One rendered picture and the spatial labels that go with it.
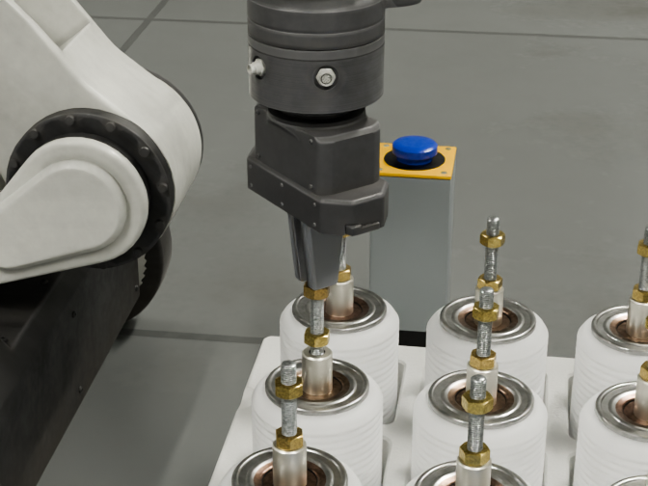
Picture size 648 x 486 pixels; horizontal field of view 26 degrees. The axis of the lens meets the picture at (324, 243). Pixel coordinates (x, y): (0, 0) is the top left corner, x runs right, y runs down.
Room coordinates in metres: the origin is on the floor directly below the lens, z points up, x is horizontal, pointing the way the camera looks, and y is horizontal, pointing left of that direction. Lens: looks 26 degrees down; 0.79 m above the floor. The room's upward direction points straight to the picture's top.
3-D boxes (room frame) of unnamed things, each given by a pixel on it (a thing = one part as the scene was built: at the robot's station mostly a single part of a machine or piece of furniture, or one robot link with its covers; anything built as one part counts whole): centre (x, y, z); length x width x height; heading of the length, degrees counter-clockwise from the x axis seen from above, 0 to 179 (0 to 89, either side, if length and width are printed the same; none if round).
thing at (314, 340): (0.87, 0.00, 0.29); 0.02 x 0.02 x 0.01; 50
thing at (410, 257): (1.15, -0.08, 0.16); 0.07 x 0.07 x 0.31; 82
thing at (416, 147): (1.15, -0.08, 0.32); 0.04 x 0.04 x 0.02
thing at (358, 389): (0.87, 0.00, 0.25); 0.08 x 0.08 x 0.01
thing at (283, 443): (0.75, 0.02, 0.29); 0.02 x 0.02 x 0.01; 64
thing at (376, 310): (0.99, -0.01, 0.25); 0.08 x 0.08 x 0.01
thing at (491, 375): (0.85, -0.11, 0.26); 0.02 x 0.02 x 0.03
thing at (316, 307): (0.87, 0.00, 0.31); 0.01 x 0.01 x 0.08
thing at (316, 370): (0.87, 0.00, 0.26); 0.02 x 0.02 x 0.03
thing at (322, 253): (0.86, 0.00, 0.37); 0.03 x 0.02 x 0.06; 124
